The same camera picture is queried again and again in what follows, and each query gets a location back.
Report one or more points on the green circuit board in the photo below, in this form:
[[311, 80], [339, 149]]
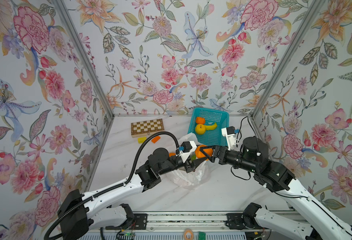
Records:
[[202, 236]]

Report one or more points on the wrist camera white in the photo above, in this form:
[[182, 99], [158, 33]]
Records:
[[231, 136], [188, 147]]

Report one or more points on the yellow banana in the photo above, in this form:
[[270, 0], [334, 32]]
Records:
[[211, 127]]

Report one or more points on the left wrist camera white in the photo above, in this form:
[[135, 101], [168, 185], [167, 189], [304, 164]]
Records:
[[188, 147]]

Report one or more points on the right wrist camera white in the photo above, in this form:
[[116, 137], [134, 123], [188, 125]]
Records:
[[231, 136]]

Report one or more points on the yellow apple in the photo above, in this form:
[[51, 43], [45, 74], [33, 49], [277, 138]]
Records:
[[200, 129]]

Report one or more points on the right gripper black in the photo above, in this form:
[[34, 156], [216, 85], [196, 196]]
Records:
[[219, 154]]

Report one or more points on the white plastic bag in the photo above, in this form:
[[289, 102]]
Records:
[[192, 175]]

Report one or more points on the orange toy brick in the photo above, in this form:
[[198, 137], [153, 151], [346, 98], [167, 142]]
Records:
[[155, 139]]

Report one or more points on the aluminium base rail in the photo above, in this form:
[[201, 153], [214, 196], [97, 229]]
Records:
[[188, 222]]

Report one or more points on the tape roll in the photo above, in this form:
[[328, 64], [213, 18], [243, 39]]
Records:
[[188, 235]]

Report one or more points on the yellow toy brick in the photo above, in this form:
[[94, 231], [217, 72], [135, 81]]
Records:
[[141, 140]]

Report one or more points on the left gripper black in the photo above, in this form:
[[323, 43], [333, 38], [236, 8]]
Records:
[[186, 162]]

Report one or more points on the wooden chessboard box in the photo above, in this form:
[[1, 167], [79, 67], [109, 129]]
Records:
[[146, 128]]

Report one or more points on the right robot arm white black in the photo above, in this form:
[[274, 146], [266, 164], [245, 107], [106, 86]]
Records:
[[320, 224]]

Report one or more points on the teal plastic basket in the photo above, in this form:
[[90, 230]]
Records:
[[211, 116]]

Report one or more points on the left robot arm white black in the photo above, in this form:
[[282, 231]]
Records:
[[102, 208]]

